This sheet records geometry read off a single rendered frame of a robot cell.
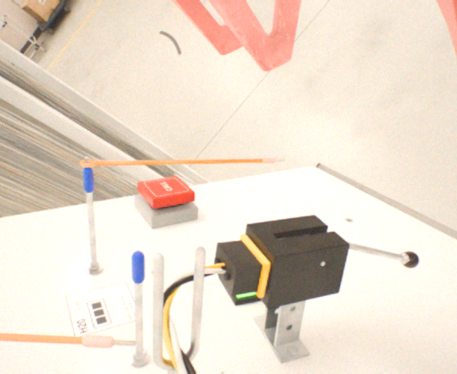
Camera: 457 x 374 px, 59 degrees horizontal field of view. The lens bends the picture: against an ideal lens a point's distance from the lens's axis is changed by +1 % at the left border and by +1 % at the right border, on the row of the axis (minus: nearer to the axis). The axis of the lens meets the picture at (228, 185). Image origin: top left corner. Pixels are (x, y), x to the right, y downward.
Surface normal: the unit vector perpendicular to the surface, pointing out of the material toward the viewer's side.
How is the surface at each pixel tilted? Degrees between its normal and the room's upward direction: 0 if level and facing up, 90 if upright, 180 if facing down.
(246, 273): 85
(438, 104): 0
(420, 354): 52
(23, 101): 90
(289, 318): 83
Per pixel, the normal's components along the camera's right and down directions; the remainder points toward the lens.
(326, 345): 0.07, -0.91
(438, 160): -0.63, -0.44
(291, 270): 0.37, 0.40
